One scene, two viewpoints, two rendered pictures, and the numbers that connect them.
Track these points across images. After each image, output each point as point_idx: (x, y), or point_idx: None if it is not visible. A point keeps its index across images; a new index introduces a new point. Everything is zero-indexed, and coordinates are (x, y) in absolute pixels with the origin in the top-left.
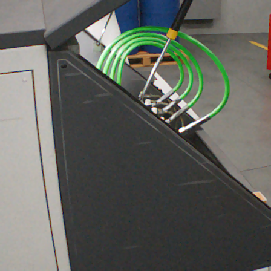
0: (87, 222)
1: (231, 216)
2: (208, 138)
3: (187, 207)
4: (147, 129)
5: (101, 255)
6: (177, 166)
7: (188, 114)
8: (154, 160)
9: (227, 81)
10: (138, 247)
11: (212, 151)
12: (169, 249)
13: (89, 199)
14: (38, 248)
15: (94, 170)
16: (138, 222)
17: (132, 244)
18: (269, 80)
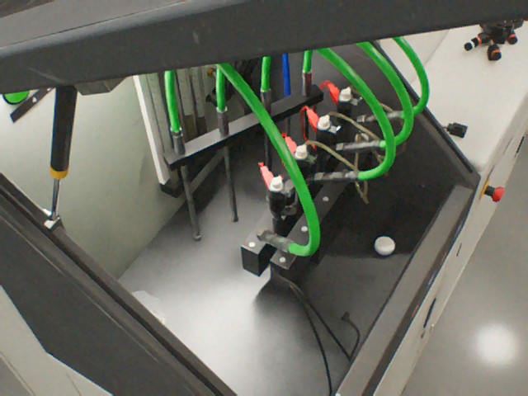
0: (21, 298)
1: None
2: (450, 216)
3: (136, 368)
4: (48, 263)
5: (51, 335)
6: (105, 322)
7: (454, 151)
8: (72, 298)
9: (310, 228)
10: (91, 358)
11: (417, 251)
12: (131, 388)
13: (12, 280)
14: None
15: (4, 260)
16: (79, 337)
17: (82, 350)
18: None
